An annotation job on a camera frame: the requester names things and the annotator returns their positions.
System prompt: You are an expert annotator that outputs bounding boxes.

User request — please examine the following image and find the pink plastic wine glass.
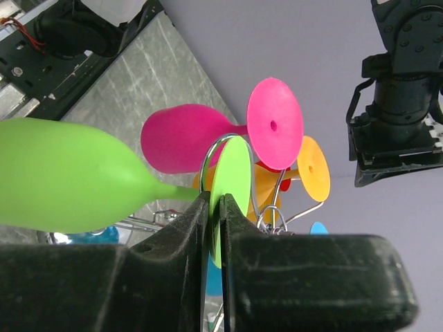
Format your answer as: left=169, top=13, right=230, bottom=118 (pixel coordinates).
left=140, top=77, right=304, bottom=174

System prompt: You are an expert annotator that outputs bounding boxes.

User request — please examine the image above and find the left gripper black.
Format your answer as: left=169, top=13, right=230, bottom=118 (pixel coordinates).
left=345, top=77, right=442, bottom=187

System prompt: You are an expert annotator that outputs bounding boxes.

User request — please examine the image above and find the blue plastic wine glass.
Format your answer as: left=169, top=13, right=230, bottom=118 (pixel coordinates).
left=67, top=222, right=328, bottom=297

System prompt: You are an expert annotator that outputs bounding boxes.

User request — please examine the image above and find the red plastic wine glass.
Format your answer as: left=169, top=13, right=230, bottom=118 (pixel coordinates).
left=255, top=160, right=291, bottom=192

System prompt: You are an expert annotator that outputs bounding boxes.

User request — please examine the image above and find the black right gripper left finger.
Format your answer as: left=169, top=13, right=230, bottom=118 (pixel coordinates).
left=1, top=192, right=210, bottom=331

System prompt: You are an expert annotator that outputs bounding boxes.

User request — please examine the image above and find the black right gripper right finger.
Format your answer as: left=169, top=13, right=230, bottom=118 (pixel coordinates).
left=221, top=194, right=419, bottom=331

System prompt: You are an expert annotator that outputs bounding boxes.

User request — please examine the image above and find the chrome wine glass rack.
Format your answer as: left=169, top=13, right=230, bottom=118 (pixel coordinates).
left=46, top=133, right=326, bottom=332

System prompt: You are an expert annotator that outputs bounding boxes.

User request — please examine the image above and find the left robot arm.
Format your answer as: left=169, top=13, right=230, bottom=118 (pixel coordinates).
left=345, top=1, right=442, bottom=187

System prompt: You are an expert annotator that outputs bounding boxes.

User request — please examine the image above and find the green plastic wine glass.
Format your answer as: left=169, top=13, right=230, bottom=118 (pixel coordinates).
left=0, top=117, right=253, bottom=270

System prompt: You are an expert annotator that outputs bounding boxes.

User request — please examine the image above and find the orange wine glass left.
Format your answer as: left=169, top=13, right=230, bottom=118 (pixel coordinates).
left=192, top=136, right=332, bottom=222

